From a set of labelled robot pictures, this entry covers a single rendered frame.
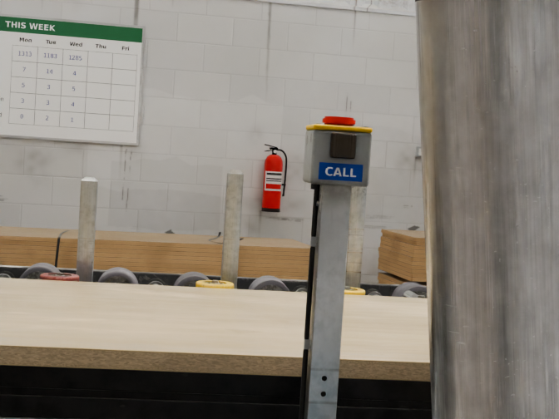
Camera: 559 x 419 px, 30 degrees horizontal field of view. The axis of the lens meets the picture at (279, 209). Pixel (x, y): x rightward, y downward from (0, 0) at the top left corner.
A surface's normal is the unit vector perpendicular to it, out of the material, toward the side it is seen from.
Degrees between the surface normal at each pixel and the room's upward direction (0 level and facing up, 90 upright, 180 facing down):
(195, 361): 90
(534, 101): 94
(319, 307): 90
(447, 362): 99
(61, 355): 90
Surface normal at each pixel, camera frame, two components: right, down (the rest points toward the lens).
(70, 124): 0.22, 0.07
